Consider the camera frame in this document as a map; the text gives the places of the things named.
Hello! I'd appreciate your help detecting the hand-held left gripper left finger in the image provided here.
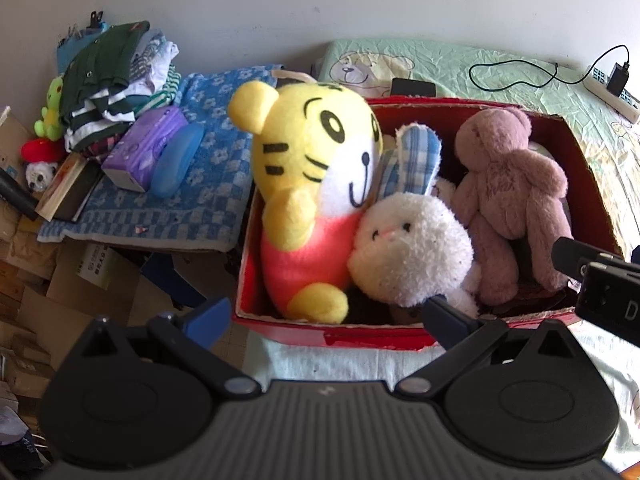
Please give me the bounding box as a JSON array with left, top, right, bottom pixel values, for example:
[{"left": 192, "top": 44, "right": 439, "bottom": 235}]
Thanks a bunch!
[{"left": 72, "top": 296, "right": 262, "bottom": 397}]

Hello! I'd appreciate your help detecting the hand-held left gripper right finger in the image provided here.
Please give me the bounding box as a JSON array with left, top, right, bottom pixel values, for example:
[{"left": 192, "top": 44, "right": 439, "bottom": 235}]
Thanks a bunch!
[{"left": 397, "top": 294, "right": 576, "bottom": 396}]

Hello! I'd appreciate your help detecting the red cardboard box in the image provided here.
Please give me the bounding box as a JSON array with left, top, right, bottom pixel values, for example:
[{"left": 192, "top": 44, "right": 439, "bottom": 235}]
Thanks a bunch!
[{"left": 232, "top": 96, "right": 626, "bottom": 354}]

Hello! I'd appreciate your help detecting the white rabbit plush toy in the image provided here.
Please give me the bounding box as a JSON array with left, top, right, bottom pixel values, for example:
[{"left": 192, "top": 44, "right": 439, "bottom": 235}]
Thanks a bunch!
[{"left": 347, "top": 122, "right": 483, "bottom": 319}]

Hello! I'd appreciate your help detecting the pink teddy bear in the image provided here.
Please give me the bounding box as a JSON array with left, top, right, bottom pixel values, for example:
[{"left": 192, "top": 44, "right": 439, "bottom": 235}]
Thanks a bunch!
[{"left": 451, "top": 106, "right": 576, "bottom": 307}]

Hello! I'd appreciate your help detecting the yellow tiger plush toy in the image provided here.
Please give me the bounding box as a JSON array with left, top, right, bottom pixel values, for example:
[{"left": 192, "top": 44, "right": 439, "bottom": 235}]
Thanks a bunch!
[{"left": 227, "top": 67, "right": 384, "bottom": 325}]

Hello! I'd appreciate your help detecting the blue floral towel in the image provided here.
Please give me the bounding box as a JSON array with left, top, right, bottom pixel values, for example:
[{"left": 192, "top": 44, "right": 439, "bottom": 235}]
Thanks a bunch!
[{"left": 37, "top": 64, "right": 286, "bottom": 254}]

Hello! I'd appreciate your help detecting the pile of cardboard boxes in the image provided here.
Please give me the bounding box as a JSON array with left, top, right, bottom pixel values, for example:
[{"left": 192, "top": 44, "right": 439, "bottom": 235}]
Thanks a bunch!
[{"left": 0, "top": 107, "right": 211, "bottom": 411}]

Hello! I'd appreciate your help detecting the white power strip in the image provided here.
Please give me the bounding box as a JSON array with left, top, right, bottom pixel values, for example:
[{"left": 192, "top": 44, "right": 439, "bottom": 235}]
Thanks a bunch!
[{"left": 585, "top": 67, "right": 640, "bottom": 124}]

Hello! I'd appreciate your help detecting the blue glasses case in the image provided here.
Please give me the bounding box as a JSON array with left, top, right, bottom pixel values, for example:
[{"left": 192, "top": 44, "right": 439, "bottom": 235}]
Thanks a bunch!
[{"left": 151, "top": 124, "right": 206, "bottom": 198}]

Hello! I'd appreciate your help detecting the black charger plug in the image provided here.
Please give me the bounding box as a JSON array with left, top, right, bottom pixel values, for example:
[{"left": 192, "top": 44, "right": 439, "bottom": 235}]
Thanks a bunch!
[{"left": 606, "top": 61, "right": 632, "bottom": 97}]

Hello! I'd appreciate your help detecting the purple tissue pack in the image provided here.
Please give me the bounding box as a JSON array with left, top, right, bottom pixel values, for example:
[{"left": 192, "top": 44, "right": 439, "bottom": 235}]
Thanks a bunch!
[{"left": 101, "top": 106, "right": 190, "bottom": 192}]

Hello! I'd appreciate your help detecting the stack of books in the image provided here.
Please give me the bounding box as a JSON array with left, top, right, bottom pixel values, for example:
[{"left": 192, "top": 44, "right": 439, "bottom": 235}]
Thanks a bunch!
[{"left": 35, "top": 152, "right": 104, "bottom": 224}]

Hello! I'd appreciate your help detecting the small white plush toy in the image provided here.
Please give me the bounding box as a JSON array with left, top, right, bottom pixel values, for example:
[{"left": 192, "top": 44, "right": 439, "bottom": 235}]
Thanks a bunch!
[{"left": 25, "top": 161, "right": 56, "bottom": 194}]

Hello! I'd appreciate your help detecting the dark striped shirt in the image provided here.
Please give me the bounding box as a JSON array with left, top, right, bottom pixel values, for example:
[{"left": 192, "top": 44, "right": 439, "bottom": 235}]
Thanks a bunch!
[{"left": 64, "top": 85, "right": 139, "bottom": 154}]

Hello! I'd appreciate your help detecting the black cylinder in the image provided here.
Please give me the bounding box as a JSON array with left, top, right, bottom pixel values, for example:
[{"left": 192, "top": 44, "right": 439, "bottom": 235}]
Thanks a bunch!
[{"left": 0, "top": 167, "right": 40, "bottom": 221}]

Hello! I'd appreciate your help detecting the bear print bed sheet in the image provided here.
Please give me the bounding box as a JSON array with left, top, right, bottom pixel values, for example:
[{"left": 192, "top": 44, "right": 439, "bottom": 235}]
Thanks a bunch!
[{"left": 232, "top": 39, "right": 640, "bottom": 473}]

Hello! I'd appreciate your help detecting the black smartphone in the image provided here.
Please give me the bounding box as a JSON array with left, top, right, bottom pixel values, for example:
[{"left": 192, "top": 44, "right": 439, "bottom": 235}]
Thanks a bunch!
[{"left": 390, "top": 78, "right": 437, "bottom": 99}]

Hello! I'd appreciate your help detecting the green striped garment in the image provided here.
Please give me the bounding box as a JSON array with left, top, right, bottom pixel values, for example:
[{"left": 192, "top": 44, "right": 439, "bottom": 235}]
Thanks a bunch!
[{"left": 135, "top": 67, "right": 184, "bottom": 112}]

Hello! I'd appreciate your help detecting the red plush toy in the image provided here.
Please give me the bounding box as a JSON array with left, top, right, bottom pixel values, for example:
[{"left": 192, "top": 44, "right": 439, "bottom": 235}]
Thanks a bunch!
[{"left": 21, "top": 138, "right": 66, "bottom": 163}]

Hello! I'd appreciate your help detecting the green frog toy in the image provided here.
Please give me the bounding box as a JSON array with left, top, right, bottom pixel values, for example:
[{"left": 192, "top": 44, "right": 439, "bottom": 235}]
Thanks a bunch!
[{"left": 34, "top": 76, "right": 66, "bottom": 141}]

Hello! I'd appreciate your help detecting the white patterned shirt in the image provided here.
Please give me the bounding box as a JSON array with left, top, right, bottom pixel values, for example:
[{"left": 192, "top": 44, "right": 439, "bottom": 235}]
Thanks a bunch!
[{"left": 130, "top": 32, "right": 180, "bottom": 92}]

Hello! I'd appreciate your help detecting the dark green jacket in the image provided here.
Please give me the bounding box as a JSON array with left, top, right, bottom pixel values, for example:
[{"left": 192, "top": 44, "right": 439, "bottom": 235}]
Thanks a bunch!
[{"left": 60, "top": 21, "right": 151, "bottom": 126}]

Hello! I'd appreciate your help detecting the blue clip hanger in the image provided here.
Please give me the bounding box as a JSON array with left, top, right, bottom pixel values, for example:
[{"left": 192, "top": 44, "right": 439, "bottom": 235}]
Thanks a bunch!
[{"left": 55, "top": 10, "right": 109, "bottom": 76}]

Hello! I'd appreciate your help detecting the black charging cable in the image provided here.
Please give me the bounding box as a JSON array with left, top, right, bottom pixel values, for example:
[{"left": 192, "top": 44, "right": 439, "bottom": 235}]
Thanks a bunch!
[{"left": 469, "top": 44, "right": 631, "bottom": 94}]

